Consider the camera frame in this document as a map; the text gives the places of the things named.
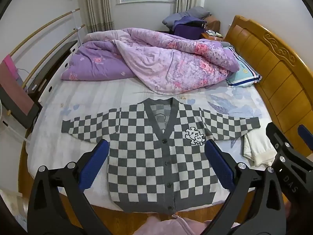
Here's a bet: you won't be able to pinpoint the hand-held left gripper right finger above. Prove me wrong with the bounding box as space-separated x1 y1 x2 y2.
204 139 287 235

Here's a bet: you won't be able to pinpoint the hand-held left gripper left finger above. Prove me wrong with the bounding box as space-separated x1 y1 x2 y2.
27 139 112 235

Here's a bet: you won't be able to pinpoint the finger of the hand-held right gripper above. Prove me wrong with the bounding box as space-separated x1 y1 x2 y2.
298 125 313 150
266 122 304 174

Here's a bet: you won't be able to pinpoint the grey white checkered cardigan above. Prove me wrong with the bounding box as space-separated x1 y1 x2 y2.
62 97 261 213

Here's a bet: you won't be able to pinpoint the cream white pants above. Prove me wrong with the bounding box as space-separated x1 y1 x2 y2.
243 127 278 167

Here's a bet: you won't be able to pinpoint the bed with white printed sheet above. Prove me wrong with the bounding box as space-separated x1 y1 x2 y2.
19 73 272 216

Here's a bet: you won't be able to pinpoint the wooden headboard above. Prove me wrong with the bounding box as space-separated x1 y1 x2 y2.
224 15 313 157

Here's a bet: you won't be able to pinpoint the blue striped pillow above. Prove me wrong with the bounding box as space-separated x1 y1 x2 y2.
226 43 262 88

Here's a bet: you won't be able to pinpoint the person's pink jacket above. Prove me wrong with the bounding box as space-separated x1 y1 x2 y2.
136 214 241 235

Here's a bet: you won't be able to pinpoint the pink towel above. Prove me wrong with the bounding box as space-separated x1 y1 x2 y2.
0 55 37 114

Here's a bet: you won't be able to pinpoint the purple floral quilt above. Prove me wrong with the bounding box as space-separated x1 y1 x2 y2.
61 28 241 96

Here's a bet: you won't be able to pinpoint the wooden pole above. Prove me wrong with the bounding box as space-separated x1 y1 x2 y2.
22 24 86 89
8 8 81 57

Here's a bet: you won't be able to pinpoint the wooden bedside table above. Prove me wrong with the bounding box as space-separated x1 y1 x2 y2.
202 29 224 41

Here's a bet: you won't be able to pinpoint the dark purple cloth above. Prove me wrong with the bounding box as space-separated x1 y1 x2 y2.
174 17 207 37

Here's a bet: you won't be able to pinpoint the grey pillow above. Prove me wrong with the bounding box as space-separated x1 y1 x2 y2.
163 7 211 26

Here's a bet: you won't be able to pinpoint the white bed rail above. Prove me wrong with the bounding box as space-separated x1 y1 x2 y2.
37 45 82 103

